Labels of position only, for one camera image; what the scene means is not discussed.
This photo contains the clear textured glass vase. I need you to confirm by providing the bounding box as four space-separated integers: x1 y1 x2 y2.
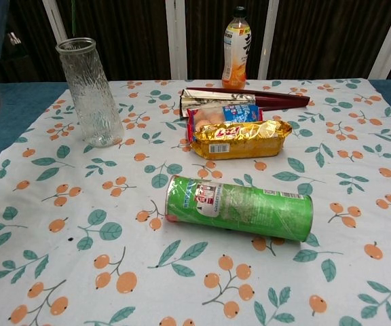
55 37 125 149

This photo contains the gold foil cookie packet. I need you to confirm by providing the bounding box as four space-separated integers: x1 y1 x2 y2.
189 119 293 161

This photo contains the red and blue biscuit packet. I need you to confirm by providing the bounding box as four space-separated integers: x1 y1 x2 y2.
185 104 263 142

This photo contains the dark red folding fan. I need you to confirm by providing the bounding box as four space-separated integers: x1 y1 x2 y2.
180 87 311 120

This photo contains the green potato chip can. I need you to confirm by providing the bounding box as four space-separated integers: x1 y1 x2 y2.
164 175 314 242

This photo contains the orange drink plastic bottle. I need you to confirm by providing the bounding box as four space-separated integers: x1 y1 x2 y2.
221 5 253 90

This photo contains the fruit and leaf print tablecloth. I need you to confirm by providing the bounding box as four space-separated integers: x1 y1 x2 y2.
0 78 391 326

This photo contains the white frame post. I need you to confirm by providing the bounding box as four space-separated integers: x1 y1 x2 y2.
165 0 189 82
368 0 391 81
41 0 69 43
257 0 281 81

